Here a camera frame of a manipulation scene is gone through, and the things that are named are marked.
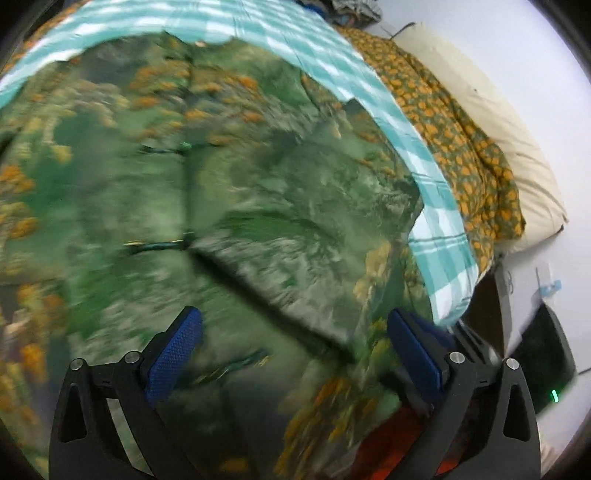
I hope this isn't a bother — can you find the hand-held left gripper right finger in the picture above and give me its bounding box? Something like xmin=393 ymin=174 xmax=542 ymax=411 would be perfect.
xmin=387 ymin=308 xmax=542 ymax=480

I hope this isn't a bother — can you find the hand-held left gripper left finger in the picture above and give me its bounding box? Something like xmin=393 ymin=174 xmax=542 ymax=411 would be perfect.
xmin=48 ymin=305 xmax=204 ymax=480

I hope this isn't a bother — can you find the green floral garment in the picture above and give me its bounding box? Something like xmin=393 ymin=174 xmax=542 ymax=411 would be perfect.
xmin=0 ymin=30 xmax=437 ymax=480

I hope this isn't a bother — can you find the pile of clothes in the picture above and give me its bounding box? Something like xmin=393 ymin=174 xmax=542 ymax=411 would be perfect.
xmin=295 ymin=0 xmax=384 ymax=26

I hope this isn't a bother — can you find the person's orange-red clothing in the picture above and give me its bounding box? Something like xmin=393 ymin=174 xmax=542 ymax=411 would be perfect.
xmin=355 ymin=406 xmax=462 ymax=480

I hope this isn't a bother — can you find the black box with green light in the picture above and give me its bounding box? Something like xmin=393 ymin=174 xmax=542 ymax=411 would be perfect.
xmin=512 ymin=302 xmax=578 ymax=416

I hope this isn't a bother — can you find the orange floral bed sheet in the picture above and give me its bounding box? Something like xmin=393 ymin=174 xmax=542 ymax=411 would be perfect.
xmin=2 ymin=0 xmax=527 ymax=278

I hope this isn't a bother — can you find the cream padded headboard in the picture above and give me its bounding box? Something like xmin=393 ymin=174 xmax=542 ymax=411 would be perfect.
xmin=392 ymin=21 xmax=568 ymax=254

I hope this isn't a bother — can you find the teal checkered blanket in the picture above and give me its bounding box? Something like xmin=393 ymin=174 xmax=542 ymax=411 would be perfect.
xmin=0 ymin=0 xmax=478 ymax=324

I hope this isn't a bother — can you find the wooden bed frame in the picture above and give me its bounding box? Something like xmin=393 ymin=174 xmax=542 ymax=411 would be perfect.
xmin=478 ymin=263 xmax=513 ymax=358

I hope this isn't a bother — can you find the blue white wall plug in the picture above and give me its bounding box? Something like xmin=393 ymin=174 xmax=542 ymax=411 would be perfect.
xmin=536 ymin=265 xmax=564 ymax=301

